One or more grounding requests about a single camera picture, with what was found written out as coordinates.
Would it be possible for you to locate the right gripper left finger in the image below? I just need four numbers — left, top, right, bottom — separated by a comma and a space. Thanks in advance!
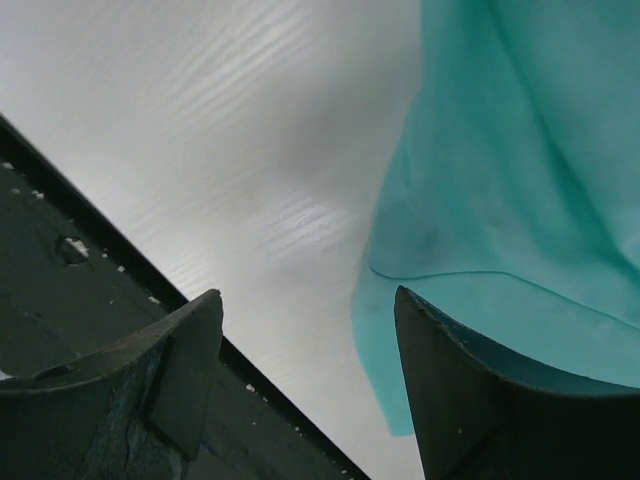
1, 290, 223, 479

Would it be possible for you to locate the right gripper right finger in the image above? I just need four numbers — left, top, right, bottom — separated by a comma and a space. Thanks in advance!
394, 287, 639, 479

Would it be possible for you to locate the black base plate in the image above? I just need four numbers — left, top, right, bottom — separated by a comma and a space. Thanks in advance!
1, 122, 363, 479

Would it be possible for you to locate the teal t-shirt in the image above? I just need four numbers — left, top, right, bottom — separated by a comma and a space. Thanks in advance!
352, 1, 639, 436

